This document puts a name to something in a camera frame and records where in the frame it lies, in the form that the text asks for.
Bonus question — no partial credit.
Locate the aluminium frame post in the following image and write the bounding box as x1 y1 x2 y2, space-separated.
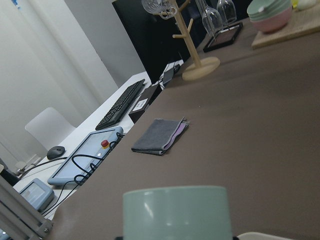
0 177 53 240

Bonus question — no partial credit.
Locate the white chair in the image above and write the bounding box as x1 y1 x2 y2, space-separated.
25 107 76 151

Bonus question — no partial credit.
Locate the purple cloth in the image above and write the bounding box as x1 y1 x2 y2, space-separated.
163 121 189 151

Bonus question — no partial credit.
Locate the wooden stand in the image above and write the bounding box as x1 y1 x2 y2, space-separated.
160 0 221 81

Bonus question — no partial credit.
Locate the clear glass mug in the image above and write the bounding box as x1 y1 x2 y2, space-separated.
141 0 178 20

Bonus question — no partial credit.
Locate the grey cloth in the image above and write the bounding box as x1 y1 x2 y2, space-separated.
131 118 187 156

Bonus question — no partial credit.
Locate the wine glass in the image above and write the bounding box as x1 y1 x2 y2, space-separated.
197 0 223 39
216 0 237 27

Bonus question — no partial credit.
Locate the black keyboard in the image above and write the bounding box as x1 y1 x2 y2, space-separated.
95 79 145 131

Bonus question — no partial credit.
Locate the black computer monitor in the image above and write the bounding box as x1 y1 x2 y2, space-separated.
111 0 256 85

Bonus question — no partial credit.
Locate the pink stacked bowl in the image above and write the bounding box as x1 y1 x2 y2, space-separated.
251 6 292 33

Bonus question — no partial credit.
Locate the green bowl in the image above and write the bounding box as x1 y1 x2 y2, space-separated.
247 0 292 21

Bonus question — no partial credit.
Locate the cream rabbit tray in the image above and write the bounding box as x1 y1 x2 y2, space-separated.
237 232 286 240

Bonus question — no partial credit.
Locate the black computer mouse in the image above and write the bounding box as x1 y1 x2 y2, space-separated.
46 145 66 160

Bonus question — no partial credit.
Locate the green cup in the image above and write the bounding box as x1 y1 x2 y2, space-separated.
123 185 234 240

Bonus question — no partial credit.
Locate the blue teach pendant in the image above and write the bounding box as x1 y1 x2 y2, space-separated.
47 126 124 186
19 178 55 212

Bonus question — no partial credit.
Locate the black small box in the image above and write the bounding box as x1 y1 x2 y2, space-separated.
128 84 162 123

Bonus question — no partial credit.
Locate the wooden cutting board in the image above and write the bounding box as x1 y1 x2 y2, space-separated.
251 0 320 49

